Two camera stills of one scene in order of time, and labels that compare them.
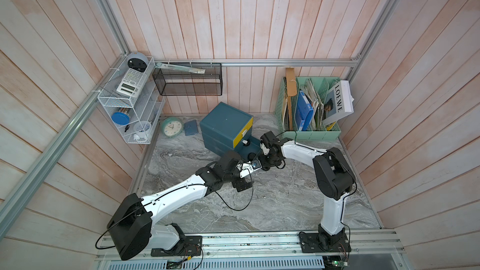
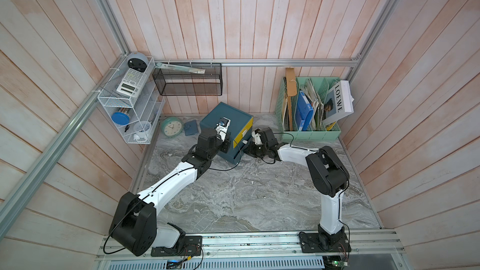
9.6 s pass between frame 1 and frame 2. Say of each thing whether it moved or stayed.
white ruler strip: stayed
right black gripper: moved
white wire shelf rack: stayed
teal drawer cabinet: stayed
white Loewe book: stayed
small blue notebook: stayed
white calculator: stayed
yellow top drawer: stayed
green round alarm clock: stayed
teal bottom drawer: moved
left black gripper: moved
